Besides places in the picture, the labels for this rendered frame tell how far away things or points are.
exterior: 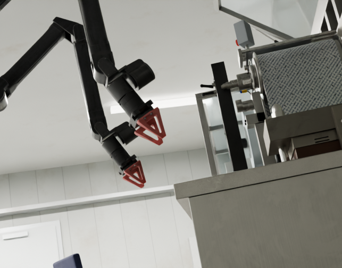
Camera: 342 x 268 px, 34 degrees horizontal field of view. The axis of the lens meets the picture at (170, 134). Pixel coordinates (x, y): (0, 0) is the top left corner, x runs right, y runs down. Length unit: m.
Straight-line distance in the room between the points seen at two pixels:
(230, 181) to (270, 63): 0.50
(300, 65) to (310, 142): 0.34
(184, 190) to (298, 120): 0.34
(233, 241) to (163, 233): 7.36
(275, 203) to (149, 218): 7.39
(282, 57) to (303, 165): 0.47
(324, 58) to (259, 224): 0.62
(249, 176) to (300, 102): 0.40
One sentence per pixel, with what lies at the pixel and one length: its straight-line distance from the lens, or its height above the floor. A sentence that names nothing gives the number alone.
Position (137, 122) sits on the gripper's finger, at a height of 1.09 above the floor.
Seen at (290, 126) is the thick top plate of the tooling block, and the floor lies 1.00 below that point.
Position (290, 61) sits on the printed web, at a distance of 1.72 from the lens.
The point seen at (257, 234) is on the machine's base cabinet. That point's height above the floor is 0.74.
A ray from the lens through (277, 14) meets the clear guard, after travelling 2.64.
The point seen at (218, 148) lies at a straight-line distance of 2.70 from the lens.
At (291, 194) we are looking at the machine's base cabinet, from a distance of 1.34.
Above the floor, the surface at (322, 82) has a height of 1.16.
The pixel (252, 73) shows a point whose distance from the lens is 1.73.
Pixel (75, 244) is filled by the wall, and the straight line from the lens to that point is 8.57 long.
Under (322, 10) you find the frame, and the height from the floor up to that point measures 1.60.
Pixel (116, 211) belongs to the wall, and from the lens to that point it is 8.66.
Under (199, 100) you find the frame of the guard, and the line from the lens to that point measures 2.77.
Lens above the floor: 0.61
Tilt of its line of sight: 17 degrees up
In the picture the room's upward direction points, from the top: 11 degrees counter-clockwise
